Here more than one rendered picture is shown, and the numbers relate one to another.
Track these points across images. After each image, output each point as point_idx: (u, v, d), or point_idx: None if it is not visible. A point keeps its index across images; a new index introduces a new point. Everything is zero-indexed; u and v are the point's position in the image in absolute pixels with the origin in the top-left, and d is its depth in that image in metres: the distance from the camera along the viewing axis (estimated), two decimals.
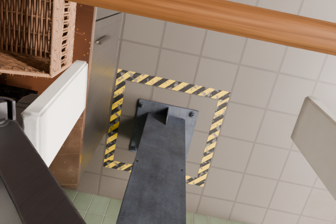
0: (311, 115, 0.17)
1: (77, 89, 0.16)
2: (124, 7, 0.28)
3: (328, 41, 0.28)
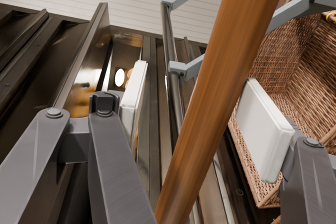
0: (247, 93, 0.18)
1: (143, 86, 0.18)
2: None
3: None
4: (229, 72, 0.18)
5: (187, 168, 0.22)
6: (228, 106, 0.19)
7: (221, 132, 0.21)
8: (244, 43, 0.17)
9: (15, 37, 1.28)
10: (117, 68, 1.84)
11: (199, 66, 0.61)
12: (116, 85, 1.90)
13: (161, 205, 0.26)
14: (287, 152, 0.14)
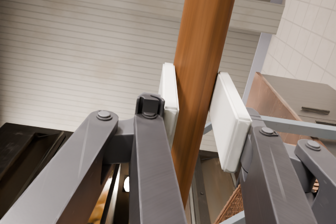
0: (218, 87, 0.19)
1: None
2: None
3: None
4: (196, 64, 0.19)
5: None
6: (201, 101, 0.20)
7: (198, 131, 0.21)
8: (206, 33, 0.18)
9: (34, 170, 1.49)
10: (126, 176, 2.01)
11: None
12: (125, 190, 2.05)
13: None
14: (245, 141, 0.14)
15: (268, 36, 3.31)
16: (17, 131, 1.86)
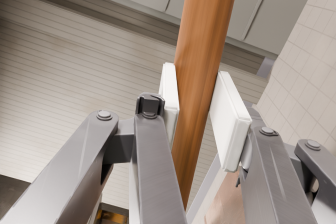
0: (218, 86, 0.19)
1: None
2: None
3: None
4: (197, 62, 0.19)
5: None
6: (202, 100, 0.20)
7: (199, 130, 0.21)
8: (206, 32, 0.18)
9: None
10: None
11: None
12: None
13: None
14: (245, 141, 0.14)
15: (250, 103, 3.62)
16: (9, 186, 2.01)
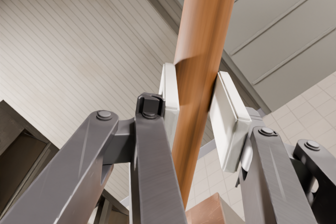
0: (218, 87, 0.19)
1: None
2: None
3: None
4: (196, 64, 0.19)
5: None
6: (201, 101, 0.20)
7: (199, 131, 0.21)
8: (206, 33, 0.18)
9: (20, 184, 1.53)
10: None
11: None
12: None
13: None
14: (245, 141, 0.14)
15: None
16: (10, 117, 1.82)
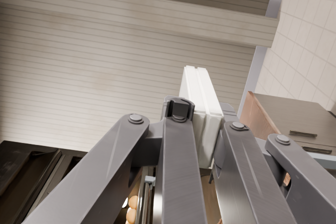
0: (195, 83, 0.19)
1: None
2: None
3: None
4: None
5: None
6: None
7: None
8: None
9: (30, 191, 1.53)
10: None
11: None
12: None
13: None
14: (218, 136, 0.14)
15: (264, 49, 3.36)
16: (14, 149, 1.91)
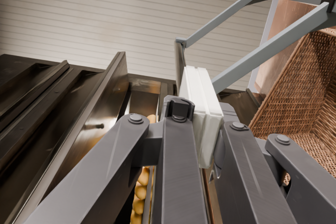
0: (195, 83, 0.19)
1: None
2: None
3: None
4: None
5: None
6: None
7: None
8: None
9: (34, 84, 1.31)
10: None
11: None
12: None
13: None
14: (218, 136, 0.14)
15: None
16: (16, 60, 1.68)
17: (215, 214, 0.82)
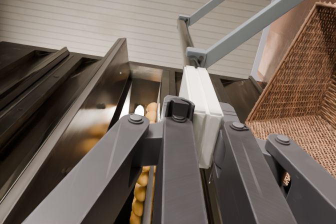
0: (195, 83, 0.19)
1: None
2: None
3: None
4: None
5: None
6: None
7: None
8: None
9: (33, 68, 1.28)
10: (136, 104, 1.79)
11: (220, 49, 0.54)
12: None
13: None
14: (218, 136, 0.14)
15: None
16: (15, 47, 1.65)
17: None
